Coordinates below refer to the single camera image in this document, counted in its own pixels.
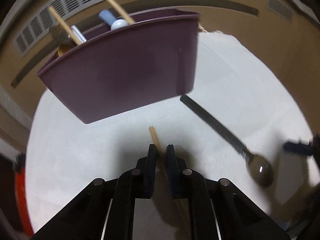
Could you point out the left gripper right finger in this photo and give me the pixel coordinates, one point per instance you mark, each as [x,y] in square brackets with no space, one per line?
[175,168]

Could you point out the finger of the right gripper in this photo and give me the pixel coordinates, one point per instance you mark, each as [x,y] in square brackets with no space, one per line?
[299,148]

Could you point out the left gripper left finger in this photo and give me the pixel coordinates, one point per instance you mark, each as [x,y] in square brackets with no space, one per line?
[146,178]

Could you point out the white table cloth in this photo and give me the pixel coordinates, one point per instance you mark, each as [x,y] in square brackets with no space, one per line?
[64,155]

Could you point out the purple plastic utensil caddy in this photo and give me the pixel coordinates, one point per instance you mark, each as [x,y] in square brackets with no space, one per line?
[116,71]

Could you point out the wooden spoon in caddy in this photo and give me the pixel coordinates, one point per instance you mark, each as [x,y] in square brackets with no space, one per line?
[63,48]

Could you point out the small grey vent grille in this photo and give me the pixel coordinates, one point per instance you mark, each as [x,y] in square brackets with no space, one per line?
[280,8]

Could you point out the blue white plastic spoon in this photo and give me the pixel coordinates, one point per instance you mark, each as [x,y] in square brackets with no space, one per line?
[111,20]

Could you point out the black handled metal spoon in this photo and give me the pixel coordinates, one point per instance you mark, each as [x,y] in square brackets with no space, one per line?
[259,168]

